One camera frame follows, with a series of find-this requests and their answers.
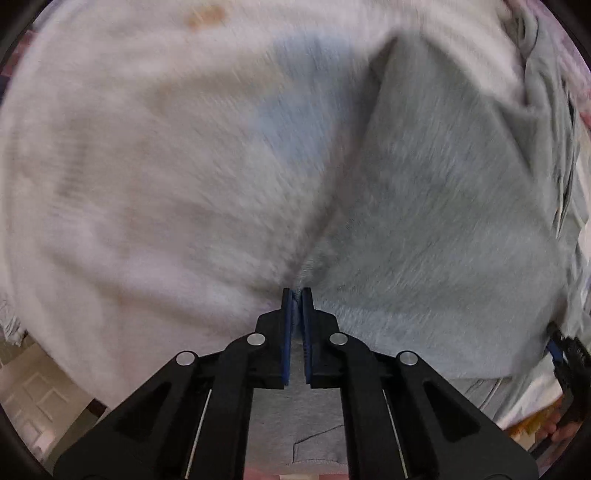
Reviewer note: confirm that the light grey garment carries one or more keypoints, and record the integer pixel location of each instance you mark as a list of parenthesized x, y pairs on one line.
[(415, 230)]

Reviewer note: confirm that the white panelled door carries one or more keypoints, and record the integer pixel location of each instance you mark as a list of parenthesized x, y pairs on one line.
[(32, 392)]

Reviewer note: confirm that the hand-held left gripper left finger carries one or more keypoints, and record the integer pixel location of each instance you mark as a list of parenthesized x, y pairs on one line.
[(286, 323)]

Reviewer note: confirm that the white printed bed sheet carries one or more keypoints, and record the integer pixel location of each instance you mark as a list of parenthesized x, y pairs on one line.
[(138, 184)]

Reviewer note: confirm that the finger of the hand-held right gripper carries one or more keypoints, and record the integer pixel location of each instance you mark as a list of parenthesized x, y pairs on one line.
[(572, 364)]

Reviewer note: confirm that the person's right hand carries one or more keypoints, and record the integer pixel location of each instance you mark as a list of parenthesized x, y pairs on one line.
[(561, 429)]

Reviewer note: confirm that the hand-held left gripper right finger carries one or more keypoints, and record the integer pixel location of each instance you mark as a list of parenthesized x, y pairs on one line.
[(306, 323)]

